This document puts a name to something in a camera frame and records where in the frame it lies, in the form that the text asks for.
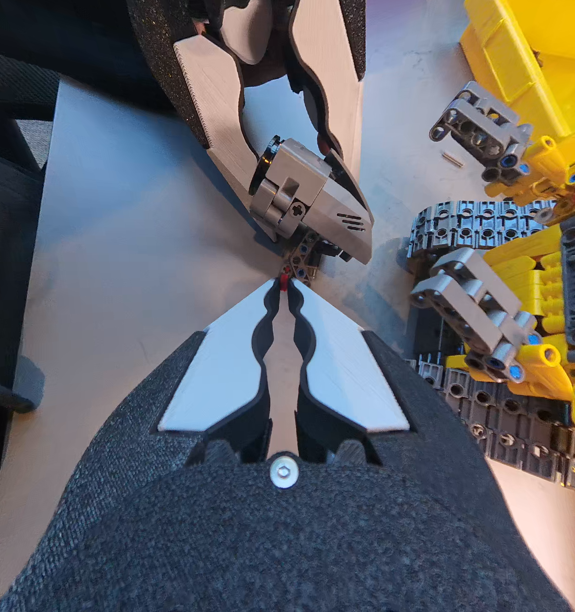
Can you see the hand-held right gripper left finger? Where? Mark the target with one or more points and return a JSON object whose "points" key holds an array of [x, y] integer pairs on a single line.
{"points": [[220, 382]]}

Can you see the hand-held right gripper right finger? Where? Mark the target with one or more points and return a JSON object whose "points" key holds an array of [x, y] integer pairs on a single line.
{"points": [[354, 382]]}

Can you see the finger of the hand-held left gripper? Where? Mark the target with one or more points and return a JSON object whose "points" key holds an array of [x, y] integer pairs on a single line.
{"points": [[220, 105], [330, 76]]}

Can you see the small red building pin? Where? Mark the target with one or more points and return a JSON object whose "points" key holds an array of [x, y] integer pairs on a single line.
{"points": [[284, 280]]}

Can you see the grey toy robot head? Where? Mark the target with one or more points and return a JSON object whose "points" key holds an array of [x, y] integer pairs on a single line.
{"points": [[306, 201]]}

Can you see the yellow tracked toy robot body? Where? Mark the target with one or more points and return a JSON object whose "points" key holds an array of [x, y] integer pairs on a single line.
{"points": [[517, 316]]}

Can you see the small grey building piece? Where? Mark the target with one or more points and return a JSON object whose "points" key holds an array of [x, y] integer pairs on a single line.
{"points": [[451, 160]]}

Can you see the yellow plastic bin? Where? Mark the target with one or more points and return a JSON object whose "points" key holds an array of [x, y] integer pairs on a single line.
{"points": [[536, 48]]}

